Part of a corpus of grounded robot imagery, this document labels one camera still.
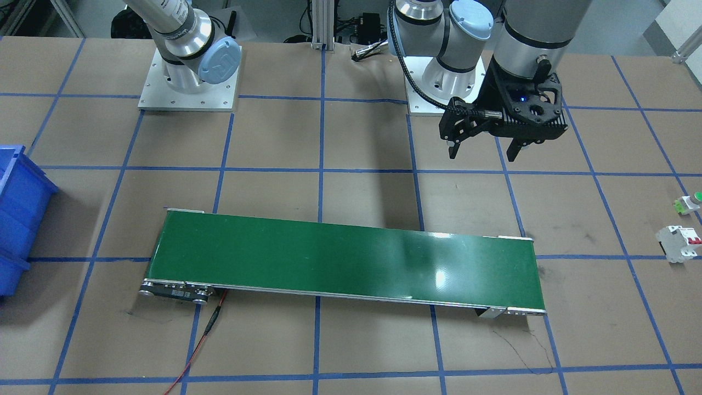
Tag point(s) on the green push button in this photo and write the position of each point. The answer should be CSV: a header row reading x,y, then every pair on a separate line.
x,y
687,204

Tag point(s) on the blue plastic bin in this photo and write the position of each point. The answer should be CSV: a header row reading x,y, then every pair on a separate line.
x,y
25,193

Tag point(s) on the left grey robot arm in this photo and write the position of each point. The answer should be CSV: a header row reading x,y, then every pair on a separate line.
x,y
462,32

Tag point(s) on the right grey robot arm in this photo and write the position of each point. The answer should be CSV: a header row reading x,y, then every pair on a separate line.
x,y
188,36

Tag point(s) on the aluminium frame post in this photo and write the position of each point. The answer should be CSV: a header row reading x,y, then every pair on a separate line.
x,y
323,25

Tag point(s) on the white circuit breaker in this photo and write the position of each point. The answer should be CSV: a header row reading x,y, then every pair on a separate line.
x,y
678,243

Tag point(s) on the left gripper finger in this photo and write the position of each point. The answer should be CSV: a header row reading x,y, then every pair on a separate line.
x,y
514,148
455,125

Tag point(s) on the green conveyor belt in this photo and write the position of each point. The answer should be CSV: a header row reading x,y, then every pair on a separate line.
x,y
197,252

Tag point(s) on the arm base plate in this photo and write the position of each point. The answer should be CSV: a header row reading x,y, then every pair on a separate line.
x,y
440,85
171,87

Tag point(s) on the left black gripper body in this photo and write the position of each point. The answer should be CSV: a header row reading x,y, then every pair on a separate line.
x,y
493,88

